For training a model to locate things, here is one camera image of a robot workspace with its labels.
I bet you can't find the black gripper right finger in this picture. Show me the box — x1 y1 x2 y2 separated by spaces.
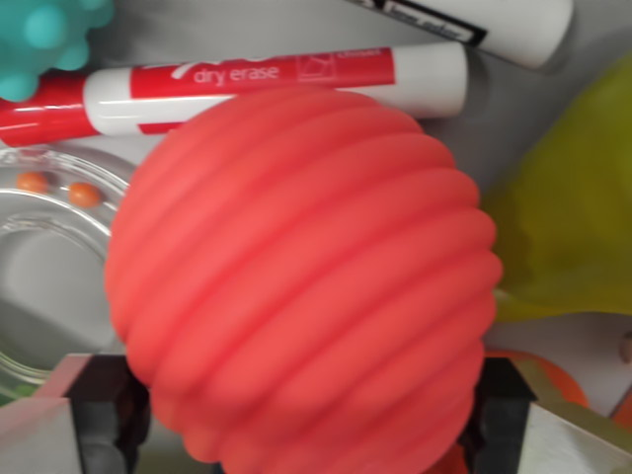
458 355 632 474

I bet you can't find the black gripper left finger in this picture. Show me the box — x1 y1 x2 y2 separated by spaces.
0 353 152 474

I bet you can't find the red ribbed rubber ball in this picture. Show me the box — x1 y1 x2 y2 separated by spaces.
104 83 505 474

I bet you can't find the grey plastic bin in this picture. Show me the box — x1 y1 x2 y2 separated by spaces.
0 0 632 474

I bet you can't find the orange plastic cup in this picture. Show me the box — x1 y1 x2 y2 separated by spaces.
443 348 592 474

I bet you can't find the olive yellow pear toy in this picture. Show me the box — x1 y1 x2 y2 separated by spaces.
481 53 632 322

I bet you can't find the small orange bead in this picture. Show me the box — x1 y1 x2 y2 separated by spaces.
66 181 102 208
16 171 49 194

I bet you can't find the teal knobby ball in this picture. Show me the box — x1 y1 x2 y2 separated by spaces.
0 0 116 104

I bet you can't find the red dry erase marker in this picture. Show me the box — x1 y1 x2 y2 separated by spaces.
0 42 468 148

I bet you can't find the white marker with black label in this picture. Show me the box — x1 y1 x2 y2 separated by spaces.
345 0 575 68

